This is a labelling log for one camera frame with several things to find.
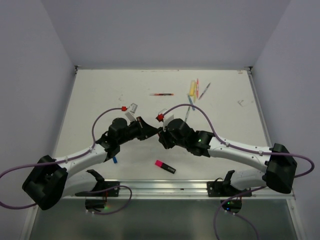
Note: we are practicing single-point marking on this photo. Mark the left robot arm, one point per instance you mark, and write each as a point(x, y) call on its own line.
point(47, 182)

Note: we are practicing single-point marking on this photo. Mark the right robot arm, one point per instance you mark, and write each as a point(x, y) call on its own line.
point(272, 167)

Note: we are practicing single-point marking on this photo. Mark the blue capped white pen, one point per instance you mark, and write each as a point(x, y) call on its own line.
point(115, 160)

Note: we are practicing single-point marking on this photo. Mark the yellow highlighter pen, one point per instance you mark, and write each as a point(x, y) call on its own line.
point(192, 89)

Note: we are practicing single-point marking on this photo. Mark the right aluminium side rail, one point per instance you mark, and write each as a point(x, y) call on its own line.
point(256, 136)

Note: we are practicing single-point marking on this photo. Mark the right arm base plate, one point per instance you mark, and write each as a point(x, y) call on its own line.
point(217, 188)

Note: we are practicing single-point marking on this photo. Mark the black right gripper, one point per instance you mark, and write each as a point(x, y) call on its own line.
point(162, 137)

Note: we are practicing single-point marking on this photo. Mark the clear purple pen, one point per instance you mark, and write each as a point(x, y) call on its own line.
point(204, 91)

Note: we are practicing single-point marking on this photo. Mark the pink highlighter cap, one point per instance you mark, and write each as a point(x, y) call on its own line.
point(159, 163)

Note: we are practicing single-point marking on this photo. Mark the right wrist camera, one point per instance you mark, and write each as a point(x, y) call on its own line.
point(167, 118)

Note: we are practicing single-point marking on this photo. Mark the aluminium side rail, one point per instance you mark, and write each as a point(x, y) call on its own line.
point(62, 112)
point(256, 136)

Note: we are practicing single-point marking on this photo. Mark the red orange-tipped pen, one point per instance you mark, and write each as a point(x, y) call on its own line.
point(161, 94)

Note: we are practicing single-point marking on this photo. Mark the black highlighter body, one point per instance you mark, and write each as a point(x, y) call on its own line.
point(168, 168)

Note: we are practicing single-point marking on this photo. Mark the thin orange pen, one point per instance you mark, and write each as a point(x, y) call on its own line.
point(197, 89)

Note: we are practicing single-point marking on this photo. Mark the green clear pen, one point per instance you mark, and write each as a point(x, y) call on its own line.
point(187, 114)

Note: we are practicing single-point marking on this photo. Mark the aluminium front rail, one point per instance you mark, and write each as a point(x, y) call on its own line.
point(168, 190)

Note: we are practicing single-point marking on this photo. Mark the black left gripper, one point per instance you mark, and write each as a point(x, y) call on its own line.
point(145, 130)

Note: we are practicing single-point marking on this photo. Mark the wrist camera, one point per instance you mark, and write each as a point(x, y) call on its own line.
point(167, 118)
point(130, 112)

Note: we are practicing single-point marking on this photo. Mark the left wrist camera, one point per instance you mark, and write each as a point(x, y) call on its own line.
point(130, 112)

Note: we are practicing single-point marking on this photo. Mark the left aluminium side rail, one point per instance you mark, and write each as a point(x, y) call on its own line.
point(62, 112)

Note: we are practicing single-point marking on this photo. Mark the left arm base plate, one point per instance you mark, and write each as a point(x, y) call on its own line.
point(102, 189)

